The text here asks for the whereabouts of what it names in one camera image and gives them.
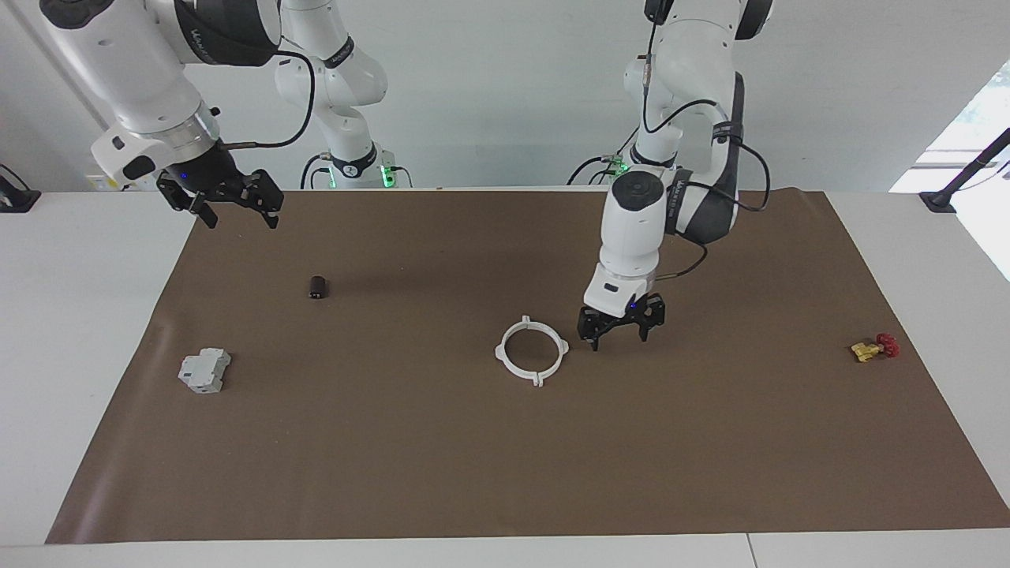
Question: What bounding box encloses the white half pipe clamp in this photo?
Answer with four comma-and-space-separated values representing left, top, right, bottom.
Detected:
522, 316, 570, 389
495, 316, 545, 389

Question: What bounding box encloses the grey circuit breaker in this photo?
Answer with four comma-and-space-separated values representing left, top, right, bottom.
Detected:
178, 348, 233, 394

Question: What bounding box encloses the brown table mat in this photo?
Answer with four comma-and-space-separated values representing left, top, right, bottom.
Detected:
46, 188, 1010, 545

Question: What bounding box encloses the black stand base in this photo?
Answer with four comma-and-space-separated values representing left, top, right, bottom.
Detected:
0, 163, 42, 214

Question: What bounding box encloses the black base cable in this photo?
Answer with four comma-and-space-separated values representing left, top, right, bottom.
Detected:
567, 154, 612, 186
300, 154, 336, 190

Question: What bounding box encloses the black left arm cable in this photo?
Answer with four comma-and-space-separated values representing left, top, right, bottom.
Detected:
641, 0, 772, 282

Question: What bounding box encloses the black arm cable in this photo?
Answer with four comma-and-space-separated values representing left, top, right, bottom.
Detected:
219, 49, 316, 151
641, 0, 772, 282

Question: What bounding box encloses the white wall socket box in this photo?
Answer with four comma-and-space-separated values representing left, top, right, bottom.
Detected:
85, 170, 163, 192

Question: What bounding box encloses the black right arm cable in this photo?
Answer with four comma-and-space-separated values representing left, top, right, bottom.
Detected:
219, 49, 316, 151

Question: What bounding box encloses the brass valve red handle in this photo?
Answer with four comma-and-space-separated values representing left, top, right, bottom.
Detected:
850, 332, 901, 364

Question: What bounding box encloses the black slanted camera stand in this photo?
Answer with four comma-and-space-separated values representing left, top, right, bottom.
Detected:
919, 128, 1010, 215

